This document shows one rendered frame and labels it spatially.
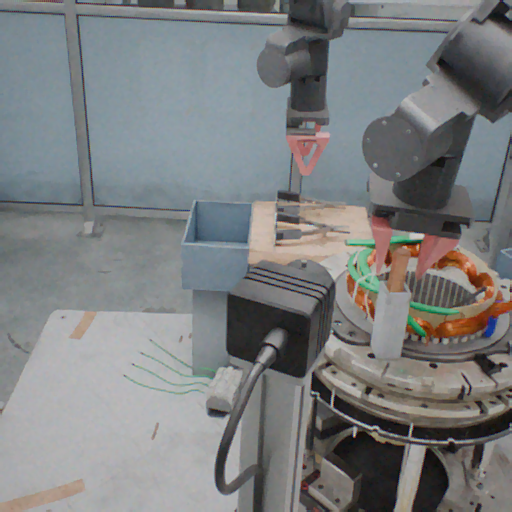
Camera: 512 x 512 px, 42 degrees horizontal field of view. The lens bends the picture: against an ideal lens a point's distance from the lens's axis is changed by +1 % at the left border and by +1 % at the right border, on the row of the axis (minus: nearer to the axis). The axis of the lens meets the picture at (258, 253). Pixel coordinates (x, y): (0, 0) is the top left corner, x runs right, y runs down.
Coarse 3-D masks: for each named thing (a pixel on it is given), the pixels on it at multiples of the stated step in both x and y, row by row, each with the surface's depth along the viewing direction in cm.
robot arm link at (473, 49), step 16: (496, 0) 54; (480, 16) 55; (496, 16) 56; (464, 32) 56; (480, 32) 55; (496, 32) 55; (448, 48) 57; (464, 48) 56; (480, 48) 55; (496, 48) 55; (464, 64) 57; (480, 64) 56; (496, 64) 55; (480, 80) 57; (496, 80) 55; (496, 96) 56
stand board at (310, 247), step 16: (256, 208) 118; (272, 208) 118; (352, 208) 119; (256, 224) 112; (272, 224) 113; (288, 224) 113; (336, 224) 114; (352, 224) 114; (368, 224) 114; (256, 240) 107; (272, 240) 108; (304, 240) 108; (320, 240) 108; (336, 240) 108; (256, 256) 104; (272, 256) 104; (288, 256) 104; (304, 256) 104; (320, 256) 104
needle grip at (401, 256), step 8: (400, 248) 72; (400, 256) 71; (408, 256) 71; (392, 264) 72; (400, 264) 71; (392, 272) 72; (400, 272) 72; (392, 280) 73; (400, 280) 72; (392, 288) 73; (400, 288) 73
